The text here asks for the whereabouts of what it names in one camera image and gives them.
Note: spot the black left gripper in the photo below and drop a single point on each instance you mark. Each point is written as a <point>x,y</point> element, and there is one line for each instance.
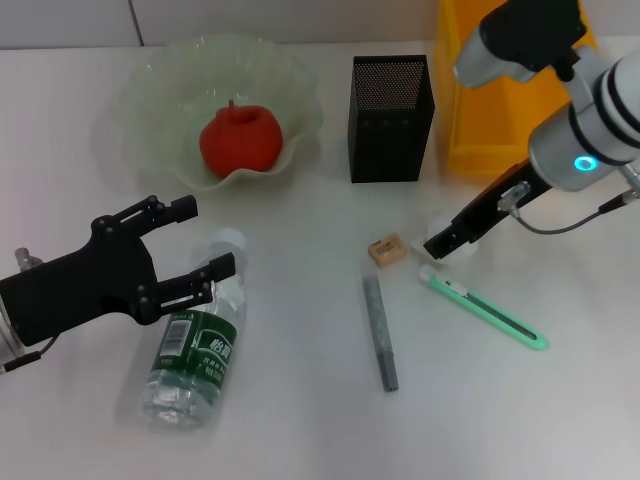
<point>85,285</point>

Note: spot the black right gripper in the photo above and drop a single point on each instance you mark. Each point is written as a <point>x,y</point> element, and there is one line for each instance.
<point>500,200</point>

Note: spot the white paper ball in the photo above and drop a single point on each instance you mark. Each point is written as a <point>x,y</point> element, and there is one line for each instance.
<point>434,229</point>

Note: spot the beige eraser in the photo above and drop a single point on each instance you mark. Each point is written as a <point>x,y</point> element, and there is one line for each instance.
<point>387,252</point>

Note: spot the green utility knife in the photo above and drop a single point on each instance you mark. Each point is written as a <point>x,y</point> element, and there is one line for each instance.
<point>480,304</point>

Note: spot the red-orange fruit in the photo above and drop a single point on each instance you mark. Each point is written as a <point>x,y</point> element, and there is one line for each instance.
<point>240,140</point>

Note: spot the green label water bottle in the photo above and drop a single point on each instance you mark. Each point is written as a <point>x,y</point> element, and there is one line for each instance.
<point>200,345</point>

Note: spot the grey marker pen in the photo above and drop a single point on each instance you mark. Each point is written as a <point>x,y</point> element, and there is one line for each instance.
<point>380,330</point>

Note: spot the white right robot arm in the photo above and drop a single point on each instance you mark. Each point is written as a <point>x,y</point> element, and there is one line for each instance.
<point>590,120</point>

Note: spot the black mesh pen holder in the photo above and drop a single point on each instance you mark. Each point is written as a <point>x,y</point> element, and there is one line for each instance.
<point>385,145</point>

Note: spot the green glass fruit plate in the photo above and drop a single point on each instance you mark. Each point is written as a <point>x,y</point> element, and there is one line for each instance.
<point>165,115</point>

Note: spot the yellow plastic bin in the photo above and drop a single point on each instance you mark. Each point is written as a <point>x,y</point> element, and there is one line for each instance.
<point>480,150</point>

